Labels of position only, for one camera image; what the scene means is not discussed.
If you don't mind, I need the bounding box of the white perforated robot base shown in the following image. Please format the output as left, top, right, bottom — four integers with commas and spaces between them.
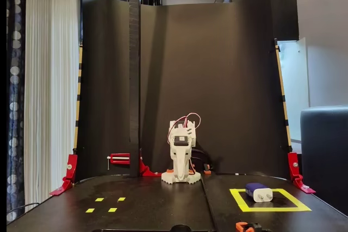
161, 171, 202, 187

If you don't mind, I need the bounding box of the red white servo wire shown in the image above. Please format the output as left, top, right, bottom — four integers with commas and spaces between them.
173, 112, 202, 135

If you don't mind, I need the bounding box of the red screw clamp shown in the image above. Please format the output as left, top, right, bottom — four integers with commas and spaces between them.
106, 153, 132, 171

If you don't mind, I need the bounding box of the red pole foot bracket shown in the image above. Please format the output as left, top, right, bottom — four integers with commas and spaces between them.
139, 149, 163, 178

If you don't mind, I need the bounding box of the thick black cable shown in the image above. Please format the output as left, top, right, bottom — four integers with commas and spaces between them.
191, 147, 214, 173

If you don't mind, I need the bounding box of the yellow tape square outline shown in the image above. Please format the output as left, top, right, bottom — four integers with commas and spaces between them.
229, 188, 312, 213

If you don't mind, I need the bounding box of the red side bracket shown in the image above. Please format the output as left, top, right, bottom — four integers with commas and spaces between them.
287, 152, 316, 195
49, 154, 78, 196

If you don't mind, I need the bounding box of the blue white charger block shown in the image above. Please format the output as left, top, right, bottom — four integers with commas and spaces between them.
245, 183, 274, 203

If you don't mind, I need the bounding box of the yellow black striped stick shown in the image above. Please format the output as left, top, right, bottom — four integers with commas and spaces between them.
72, 45, 84, 154
274, 38, 293, 153

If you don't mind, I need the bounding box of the black curved backdrop sheet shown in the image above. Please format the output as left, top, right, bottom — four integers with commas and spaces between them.
74, 0, 300, 184

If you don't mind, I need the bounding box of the black vertical camera pole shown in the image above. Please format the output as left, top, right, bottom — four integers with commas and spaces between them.
128, 0, 141, 179

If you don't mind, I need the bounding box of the dark blue armchair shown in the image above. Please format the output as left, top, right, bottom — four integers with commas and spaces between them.
300, 104, 348, 218

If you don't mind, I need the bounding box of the thin black cable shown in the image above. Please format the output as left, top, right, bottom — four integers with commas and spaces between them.
7, 202, 41, 218

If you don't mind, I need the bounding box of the white pleated curtain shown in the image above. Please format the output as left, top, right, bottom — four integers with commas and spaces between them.
23, 0, 82, 213

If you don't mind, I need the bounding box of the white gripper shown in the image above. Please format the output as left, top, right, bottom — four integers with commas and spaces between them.
169, 133, 192, 183

